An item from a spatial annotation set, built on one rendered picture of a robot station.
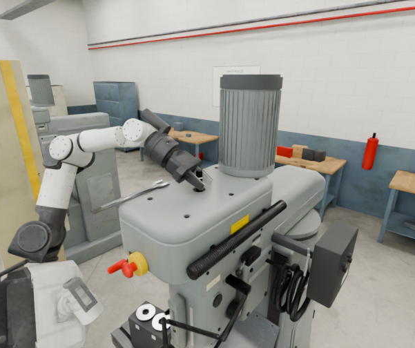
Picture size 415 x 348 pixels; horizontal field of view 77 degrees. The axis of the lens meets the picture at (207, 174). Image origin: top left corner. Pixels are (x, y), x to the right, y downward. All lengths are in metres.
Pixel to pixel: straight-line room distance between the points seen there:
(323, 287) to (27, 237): 0.89
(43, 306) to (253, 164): 0.73
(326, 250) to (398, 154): 4.04
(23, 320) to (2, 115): 1.61
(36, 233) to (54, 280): 0.15
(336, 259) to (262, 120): 0.47
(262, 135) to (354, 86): 4.06
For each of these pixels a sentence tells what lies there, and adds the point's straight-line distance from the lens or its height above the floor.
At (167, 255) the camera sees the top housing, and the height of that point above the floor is 1.83.
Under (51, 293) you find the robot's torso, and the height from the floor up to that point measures 1.63.
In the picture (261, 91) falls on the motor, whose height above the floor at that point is 2.16.
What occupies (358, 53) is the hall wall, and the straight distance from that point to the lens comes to 4.86.
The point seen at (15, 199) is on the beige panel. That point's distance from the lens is 2.40.
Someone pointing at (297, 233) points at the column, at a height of 1.56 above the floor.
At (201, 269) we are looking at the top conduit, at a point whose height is 1.80.
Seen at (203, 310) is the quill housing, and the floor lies 1.53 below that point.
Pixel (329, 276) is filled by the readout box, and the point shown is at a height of 1.64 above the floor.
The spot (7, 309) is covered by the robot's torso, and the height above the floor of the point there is 1.66.
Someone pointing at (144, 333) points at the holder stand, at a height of 1.10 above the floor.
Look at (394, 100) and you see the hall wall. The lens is 4.76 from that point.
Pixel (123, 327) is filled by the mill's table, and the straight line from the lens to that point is 1.68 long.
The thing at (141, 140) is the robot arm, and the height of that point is 2.03.
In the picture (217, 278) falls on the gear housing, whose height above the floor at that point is 1.67.
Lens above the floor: 2.21
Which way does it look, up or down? 21 degrees down
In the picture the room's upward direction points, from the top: straight up
